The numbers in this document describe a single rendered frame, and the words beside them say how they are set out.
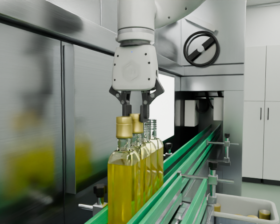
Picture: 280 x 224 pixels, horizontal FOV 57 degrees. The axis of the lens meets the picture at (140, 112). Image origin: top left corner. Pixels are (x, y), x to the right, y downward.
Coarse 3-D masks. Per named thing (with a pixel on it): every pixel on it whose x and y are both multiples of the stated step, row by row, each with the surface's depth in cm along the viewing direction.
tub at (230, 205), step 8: (224, 200) 95; (232, 200) 94; (240, 200) 93; (248, 200) 92; (256, 200) 91; (264, 200) 91; (224, 208) 95; (232, 208) 94; (240, 208) 93; (248, 208) 92; (256, 208) 91; (264, 208) 90; (272, 208) 84; (224, 216) 80; (232, 216) 79; (240, 216) 78; (272, 216) 82
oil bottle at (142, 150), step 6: (138, 150) 58; (144, 150) 59; (144, 156) 58; (144, 162) 58; (144, 168) 58; (144, 174) 58; (144, 180) 58; (144, 186) 58; (144, 192) 59; (144, 198) 59
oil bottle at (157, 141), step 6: (150, 138) 70; (156, 138) 70; (156, 144) 68; (162, 144) 71; (162, 150) 71; (162, 156) 72; (162, 162) 72; (162, 168) 72; (162, 174) 72; (162, 180) 72
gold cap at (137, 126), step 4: (132, 116) 58; (136, 116) 58; (132, 120) 59; (136, 120) 58; (132, 124) 59; (136, 124) 58; (140, 124) 59; (132, 128) 59; (136, 128) 58; (140, 128) 59; (132, 132) 59; (136, 132) 58; (140, 132) 59
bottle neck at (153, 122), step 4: (148, 120) 70; (152, 120) 69; (156, 120) 70; (152, 124) 70; (156, 124) 70; (152, 128) 70; (156, 128) 71; (152, 132) 70; (152, 136) 70; (156, 136) 71
